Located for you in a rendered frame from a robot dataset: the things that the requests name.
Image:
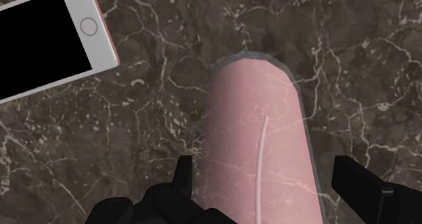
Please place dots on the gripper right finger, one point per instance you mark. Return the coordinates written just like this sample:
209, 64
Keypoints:
369, 190

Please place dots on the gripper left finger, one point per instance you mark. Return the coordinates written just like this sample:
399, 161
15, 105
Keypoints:
183, 183

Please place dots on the pink translucent rounded bottle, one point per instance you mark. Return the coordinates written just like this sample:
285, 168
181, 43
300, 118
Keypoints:
254, 141

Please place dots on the white smartphone with black screen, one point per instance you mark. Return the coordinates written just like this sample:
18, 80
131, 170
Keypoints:
49, 38

